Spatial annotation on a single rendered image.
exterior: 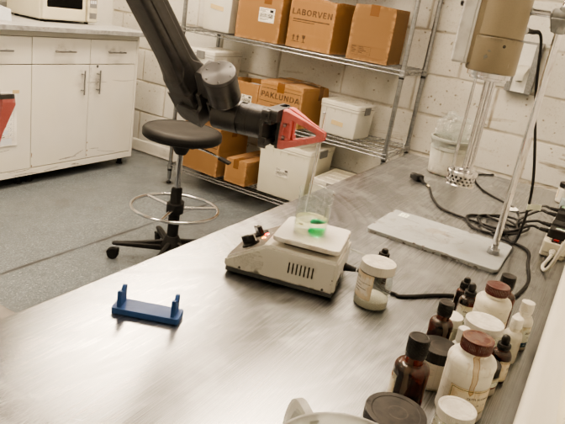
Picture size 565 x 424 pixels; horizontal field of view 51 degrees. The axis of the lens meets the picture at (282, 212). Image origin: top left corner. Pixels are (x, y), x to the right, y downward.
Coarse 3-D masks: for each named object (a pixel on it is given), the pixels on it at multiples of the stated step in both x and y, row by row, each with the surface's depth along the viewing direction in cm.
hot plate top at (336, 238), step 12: (288, 228) 105; (336, 228) 109; (276, 240) 101; (288, 240) 100; (300, 240) 100; (312, 240) 101; (324, 240) 102; (336, 240) 103; (324, 252) 99; (336, 252) 98
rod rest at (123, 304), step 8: (120, 296) 85; (176, 296) 87; (120, 304) 86; (128, 304) 87; (136, 304) 87; (144, 304) 88; (152, 304) 88; (176, 304) 85; (112, 312) 86; (120, 312) 86; (128, 312) 86; (136, 312) 85; (144, 312) 86; (152, 312) 86; (160, 312) 86; (168, 312) 87; (176, 312) 86; (152, 320) 86; (160, 320) 85; (168, 320) 85; (176, 320) 85
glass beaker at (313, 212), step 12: (300, 192) 101; (312, 192) 105; (324, 192) 104; (300, 204) 101; (312, 204) 99; (324, 204) 100; (300, 216) 101; (312, 216) 100; (324, 216) 101; (300, 228) 102; (312, 228) 101; (324, 228) 102
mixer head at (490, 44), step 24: (480, 0) 119; (504, 0) 116; (528, 0) 116; (480, 24) 120; (504, 24) 117; (456, 48) 123; (480, 48) 120; (504, 48) 118; (480, 72) 122; (504, 72) 120
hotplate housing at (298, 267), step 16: (272, 240) 104; (240, 256) 103; (256, 256) 102; (272, 256) 101; (288, 256) 100; (304, 256) 100; (320, 256) 100; (336, 256) 101; (240, 272) 104; (256, 272) 103; (272, 272) 102; (288, 272) 101; (304, 272) 100; (320, 272) 99; (336, 272) 99; (304, 288) 101; (320, 288) 100
